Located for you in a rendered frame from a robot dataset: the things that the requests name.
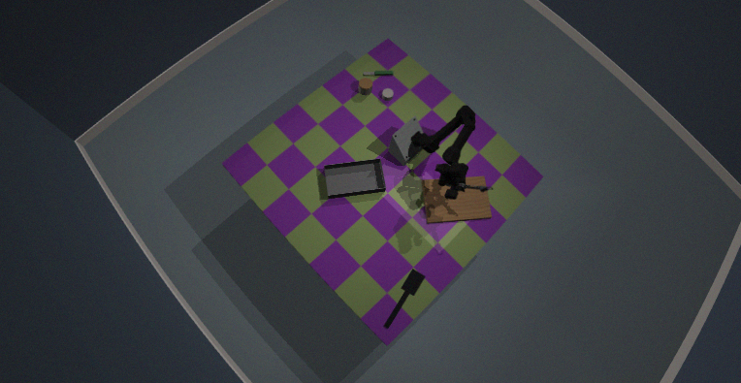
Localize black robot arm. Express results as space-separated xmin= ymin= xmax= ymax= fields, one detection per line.
xmin=411 ymin=106 xmax=475 ymax=186

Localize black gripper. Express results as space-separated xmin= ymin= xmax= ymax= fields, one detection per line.
xmin=444 ymin=177 xmax=466 ymax=200

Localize brown wooden board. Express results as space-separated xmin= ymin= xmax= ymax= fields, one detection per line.
xmin=422 ymin=176 xmax=492 ymax=223

